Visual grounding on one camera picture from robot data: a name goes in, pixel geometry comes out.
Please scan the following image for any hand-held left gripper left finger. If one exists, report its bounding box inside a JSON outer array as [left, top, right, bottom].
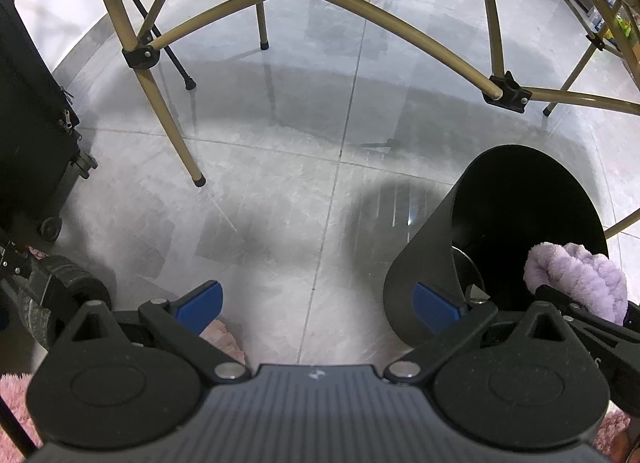
[[67, 280, 251, 385]]

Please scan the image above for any black round waste bin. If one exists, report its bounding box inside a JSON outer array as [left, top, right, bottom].
[[384, 144, 610, 349]]

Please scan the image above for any black folding cart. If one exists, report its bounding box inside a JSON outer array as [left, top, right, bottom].
[[0, 238, 117, 351]]

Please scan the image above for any lilac fluffy scrunchie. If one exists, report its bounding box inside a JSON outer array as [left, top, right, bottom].
[[523, 241, 628, 326]]

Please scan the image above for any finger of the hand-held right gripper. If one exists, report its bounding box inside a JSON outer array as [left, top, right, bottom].
[[536, 285, 640, 350]]

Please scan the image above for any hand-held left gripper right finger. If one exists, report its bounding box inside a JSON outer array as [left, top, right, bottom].
[[384, 282, 601, 386]]

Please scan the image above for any black suitcase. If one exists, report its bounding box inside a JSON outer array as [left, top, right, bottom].
[[0, 0, 98, 244]]

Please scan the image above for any black tripod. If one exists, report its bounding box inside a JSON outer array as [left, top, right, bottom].
[[107, 0, 197, 90]]

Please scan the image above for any person's pink fluffy clothing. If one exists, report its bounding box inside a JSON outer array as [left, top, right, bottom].
[[597, 410, 640, 463], [0, 373, 43, 449]]

